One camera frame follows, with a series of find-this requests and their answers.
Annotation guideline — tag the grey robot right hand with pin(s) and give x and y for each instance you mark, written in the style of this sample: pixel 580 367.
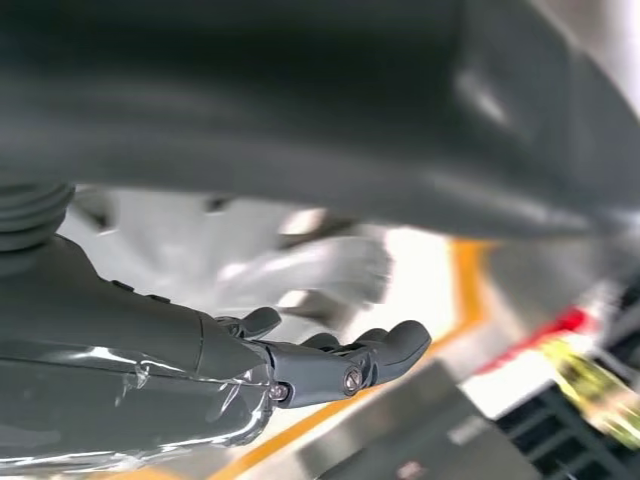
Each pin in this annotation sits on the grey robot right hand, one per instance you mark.
pixel 100 371

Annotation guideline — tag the steel workbench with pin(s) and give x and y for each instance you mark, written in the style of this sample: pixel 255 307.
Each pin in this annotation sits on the steel workbench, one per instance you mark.
pixel 420 291

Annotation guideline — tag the grey laptop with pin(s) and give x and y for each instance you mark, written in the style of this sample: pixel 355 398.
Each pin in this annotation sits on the grey laptop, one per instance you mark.
pixel 425 430

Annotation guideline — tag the white desk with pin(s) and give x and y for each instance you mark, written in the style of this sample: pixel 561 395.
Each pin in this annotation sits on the white desk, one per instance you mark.
pixel 505 391

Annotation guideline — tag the black grid panel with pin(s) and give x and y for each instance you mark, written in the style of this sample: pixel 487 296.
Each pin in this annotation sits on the black grid panel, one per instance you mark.
pixel 550 444

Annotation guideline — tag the red cloth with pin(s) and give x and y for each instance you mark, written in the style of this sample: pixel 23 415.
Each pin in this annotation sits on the red cloth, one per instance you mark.
pixel 564 323

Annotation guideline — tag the yellow green drink bottle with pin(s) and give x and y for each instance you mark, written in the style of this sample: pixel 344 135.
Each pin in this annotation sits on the yellow green drink bottle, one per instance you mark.
pixel 590 384

